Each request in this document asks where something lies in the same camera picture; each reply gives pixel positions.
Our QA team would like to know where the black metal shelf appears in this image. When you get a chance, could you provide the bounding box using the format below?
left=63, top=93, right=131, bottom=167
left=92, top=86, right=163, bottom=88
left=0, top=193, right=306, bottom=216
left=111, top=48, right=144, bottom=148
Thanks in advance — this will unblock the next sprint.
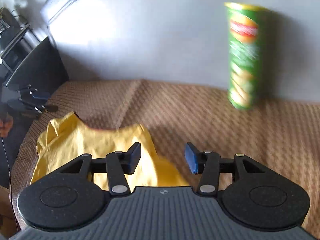
left=1, top=7, right=40, bottom=80

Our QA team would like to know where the yellow garment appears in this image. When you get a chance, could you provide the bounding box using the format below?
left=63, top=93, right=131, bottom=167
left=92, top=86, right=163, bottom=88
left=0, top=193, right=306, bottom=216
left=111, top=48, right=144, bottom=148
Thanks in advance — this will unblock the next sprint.
left=31, top=112, right=188, bottom=190

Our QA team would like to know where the woven brown seat mat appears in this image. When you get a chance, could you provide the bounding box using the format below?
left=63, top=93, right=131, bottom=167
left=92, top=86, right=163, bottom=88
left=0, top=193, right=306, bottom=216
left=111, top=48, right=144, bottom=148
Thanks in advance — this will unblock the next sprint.
left=11, top=80, right=319, bottom=237

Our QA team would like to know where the person's left hand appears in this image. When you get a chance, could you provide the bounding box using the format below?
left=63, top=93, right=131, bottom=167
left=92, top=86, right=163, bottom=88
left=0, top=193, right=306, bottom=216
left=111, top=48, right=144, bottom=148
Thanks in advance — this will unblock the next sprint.
left=0, top=115, right=14, bottom=138

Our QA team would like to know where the green chips can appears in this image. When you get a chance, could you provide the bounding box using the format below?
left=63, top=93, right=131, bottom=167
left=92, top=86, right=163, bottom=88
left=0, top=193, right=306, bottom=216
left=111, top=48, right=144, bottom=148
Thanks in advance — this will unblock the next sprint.
left=225, top=2, right=268, bottom=109

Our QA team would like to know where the black leather sofa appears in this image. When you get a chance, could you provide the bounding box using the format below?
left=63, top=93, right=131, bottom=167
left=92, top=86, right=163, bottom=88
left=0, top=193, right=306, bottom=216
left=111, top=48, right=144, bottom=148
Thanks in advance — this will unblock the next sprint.
left=4, top=37, right=69, bottom=94

